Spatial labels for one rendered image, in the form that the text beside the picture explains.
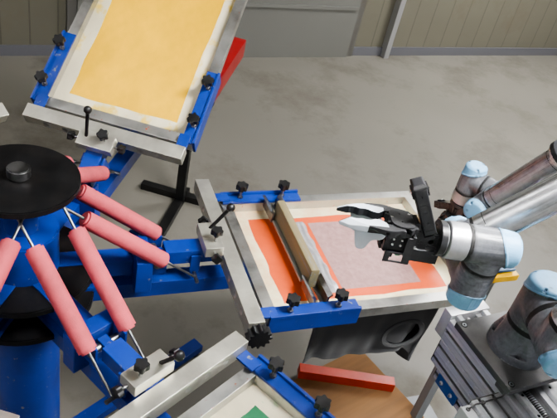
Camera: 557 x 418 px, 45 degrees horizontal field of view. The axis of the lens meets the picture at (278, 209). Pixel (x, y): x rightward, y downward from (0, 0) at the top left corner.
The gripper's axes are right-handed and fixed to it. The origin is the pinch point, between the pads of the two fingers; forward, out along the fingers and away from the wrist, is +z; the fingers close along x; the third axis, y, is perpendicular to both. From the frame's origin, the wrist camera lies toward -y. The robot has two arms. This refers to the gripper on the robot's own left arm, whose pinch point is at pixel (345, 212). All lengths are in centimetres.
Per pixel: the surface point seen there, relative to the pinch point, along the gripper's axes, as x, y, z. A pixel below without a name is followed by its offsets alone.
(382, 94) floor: 427, 111, -104
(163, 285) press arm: 62, 70, 36
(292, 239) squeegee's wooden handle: 76, 54, -3
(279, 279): 66, 64, -1
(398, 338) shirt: 74, 86, -48
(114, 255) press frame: 58, 58, 51
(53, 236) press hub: 46, 47, 66
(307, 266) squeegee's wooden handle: 63, 55, -8
